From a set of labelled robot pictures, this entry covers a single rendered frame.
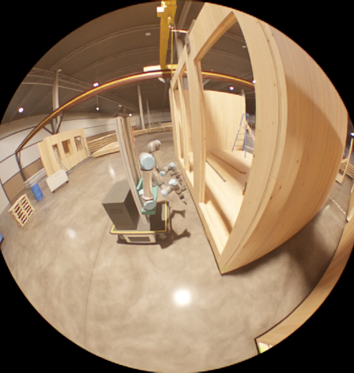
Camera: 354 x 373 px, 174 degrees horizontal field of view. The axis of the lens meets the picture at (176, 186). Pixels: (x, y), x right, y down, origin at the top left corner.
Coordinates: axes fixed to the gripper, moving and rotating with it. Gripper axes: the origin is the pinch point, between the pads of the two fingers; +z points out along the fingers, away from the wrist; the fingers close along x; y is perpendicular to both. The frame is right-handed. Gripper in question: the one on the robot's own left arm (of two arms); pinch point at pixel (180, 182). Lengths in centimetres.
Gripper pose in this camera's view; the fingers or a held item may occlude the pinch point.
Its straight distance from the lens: 171.0
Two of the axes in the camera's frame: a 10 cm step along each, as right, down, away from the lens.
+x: 0.8, -4.2, 9.0
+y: 8.8, -3.9, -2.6
